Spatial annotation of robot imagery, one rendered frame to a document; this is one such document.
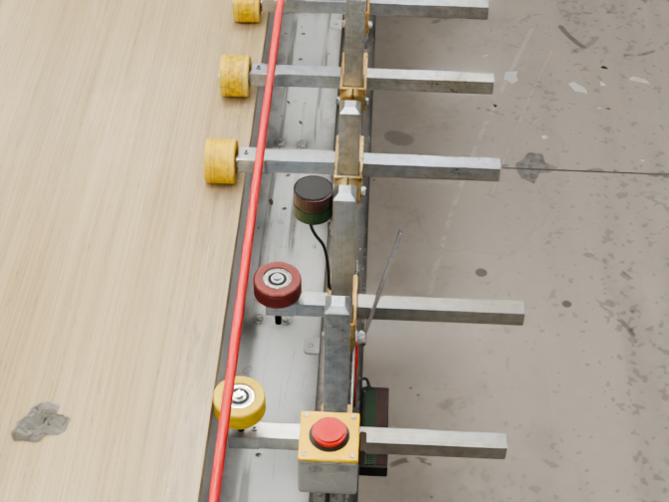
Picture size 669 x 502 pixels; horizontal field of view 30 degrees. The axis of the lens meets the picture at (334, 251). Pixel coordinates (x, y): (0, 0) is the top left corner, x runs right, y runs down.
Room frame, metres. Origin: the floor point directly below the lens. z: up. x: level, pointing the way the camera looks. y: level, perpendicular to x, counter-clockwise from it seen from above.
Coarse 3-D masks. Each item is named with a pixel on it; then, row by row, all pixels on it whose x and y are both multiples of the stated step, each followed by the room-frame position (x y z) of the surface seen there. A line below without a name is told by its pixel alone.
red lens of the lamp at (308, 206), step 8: (304, 176) 1.42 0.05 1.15; (320, 176) 1.42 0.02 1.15; (296, 192) 1.38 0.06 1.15; (296, 200) 1.38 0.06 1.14; (304, 200) 1.36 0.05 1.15; (320, 200) 1.36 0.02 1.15; (328, 200) 1.37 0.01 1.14; (304, 208) 1.36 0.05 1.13; (312, 208) 1.36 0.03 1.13; (320, 208) 1.36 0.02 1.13
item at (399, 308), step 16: (304, 304) 1.42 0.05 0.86; (320, 304) 1.42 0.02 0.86; (368, 304) 1.42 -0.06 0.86; (384, 304) 1.42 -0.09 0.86; (400, 304) 1.42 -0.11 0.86; (416, 304) 1.42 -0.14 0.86; (432, 304) 1.42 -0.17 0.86; (448, 304) 1.42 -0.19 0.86; (464, 304) 1.42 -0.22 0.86; (480, 304) 1.43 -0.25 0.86; (496, 304) 1.43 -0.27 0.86; (512, 304) 1.43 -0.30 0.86; (400, 320) 1.41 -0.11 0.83; (416, 320) 1.41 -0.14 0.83; (432, 320) 1.41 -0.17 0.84; (448, 320) 1.41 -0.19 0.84; (464, 320) 1.41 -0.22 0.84; (480, 320) 1.41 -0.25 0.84; (496, 320) 1.41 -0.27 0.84; (512, 320) 1.41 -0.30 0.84
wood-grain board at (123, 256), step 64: (0, 0) 2.24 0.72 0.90; (64, 0) 2.24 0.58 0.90; (128, 0) 2.25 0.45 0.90; (192, 0) 2.25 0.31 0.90; (0, 64) 2.01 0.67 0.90; (64, 64) 2.02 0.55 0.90; (128, 64) 2.02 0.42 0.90; (192, 64) 2.03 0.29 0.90; (0, 128) 1.81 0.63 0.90; (64, 128) 1.82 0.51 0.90; (128, 128) 1.82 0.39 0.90; (192, 128) 1.82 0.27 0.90; (0, 192) 1.63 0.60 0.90; (64, 192) 1.64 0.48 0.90; (128, 192) 1.64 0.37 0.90; (192, 192) 1.64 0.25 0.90; (0, 256) 1.48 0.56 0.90; (64, 256) 1.48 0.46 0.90; (128, 256) 1.48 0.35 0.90; (192, 256) 1.49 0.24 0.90; (0, 320) 1.33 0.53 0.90; (64, 320) 1.34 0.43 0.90; (128, 320) 1.34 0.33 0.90; (192, 320) 1.34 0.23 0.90; (0, 384) 1.20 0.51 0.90; (64, 384) 1.20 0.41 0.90; (128, 384) 1.21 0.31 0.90; (192, 384) 1.21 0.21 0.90; (0, 448) 1.08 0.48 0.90; (64, 448) 1.08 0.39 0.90; (128, 448) 1.09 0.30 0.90; (192, 448) 1.09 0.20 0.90
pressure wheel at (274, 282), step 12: (276, 264) 1.46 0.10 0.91; (288, 264) 1.46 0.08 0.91; (264, 276) 1.44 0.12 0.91; (276, 276) 1.43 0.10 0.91; (288, 276) 1.44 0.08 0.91; (300, 276) 1.44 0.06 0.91; (264, 288) 1.41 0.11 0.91; (276, 288) 1.41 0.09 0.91; (288, 288) 1.41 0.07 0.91; (300, 288) 1.42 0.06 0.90; (264, 300) 1.40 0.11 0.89; (276, 300) 1.39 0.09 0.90; (288, 300) 1.40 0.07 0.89; (276, 324) 1.43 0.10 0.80
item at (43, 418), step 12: (36, 408) 1.15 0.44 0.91; (48, 408) 1.15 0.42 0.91; (24, 420) 1.12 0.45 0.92; (36, 420) 1.12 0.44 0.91; (48, 420) 1.12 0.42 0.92; (60, 420) 1.13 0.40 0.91; (12, 432) 1.10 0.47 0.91; (24, 432) 1.11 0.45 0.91; (36, 432) 1.10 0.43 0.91; (48, 432) 1.11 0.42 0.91; (60, 432) 1.11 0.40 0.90
